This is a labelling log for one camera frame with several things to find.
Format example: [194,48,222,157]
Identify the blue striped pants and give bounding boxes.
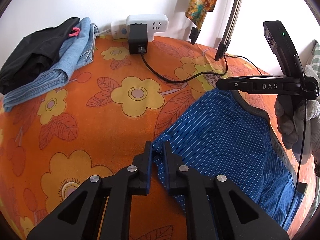
[152,89,304,229]

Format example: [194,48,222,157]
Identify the white gloved right hand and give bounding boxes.
[274,64,320,160]

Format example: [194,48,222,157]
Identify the green white striped pillow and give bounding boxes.
[310,42,320,76]

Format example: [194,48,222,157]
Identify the orange floral bed sheet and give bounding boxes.
[1,35,259,239]

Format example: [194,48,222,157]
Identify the silver black tripod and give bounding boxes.
[189,0,242,61]

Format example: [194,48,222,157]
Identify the light blue folded jeans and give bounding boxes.
[3,17,99,112]

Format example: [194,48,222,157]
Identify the black power adapter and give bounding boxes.
[128,24,148,55]

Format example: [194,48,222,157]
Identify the white power strip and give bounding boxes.
[109,14,169,42]

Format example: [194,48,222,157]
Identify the black folded garment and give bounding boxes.
[1,17,80,95]

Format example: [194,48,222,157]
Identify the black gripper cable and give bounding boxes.
[280,97,309,228]

